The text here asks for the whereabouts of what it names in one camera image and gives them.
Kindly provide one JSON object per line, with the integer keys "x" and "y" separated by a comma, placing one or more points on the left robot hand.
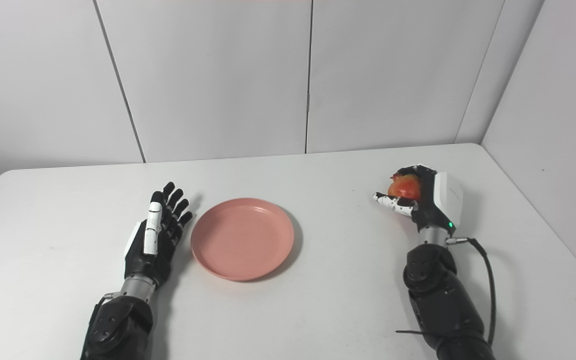
{"x": 153, "y": 240}

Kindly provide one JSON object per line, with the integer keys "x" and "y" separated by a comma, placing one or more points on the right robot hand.
{"x": 435, "y": 200}

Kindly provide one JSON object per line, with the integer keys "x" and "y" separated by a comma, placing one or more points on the red yellow pomegranate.
{"x": 404, "y": 186}

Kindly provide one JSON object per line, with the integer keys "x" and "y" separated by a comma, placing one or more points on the pink plate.
{"x": 242, "y": 238}

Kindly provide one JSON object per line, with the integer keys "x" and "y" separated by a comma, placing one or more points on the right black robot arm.
{"x": 443, "y": 300}

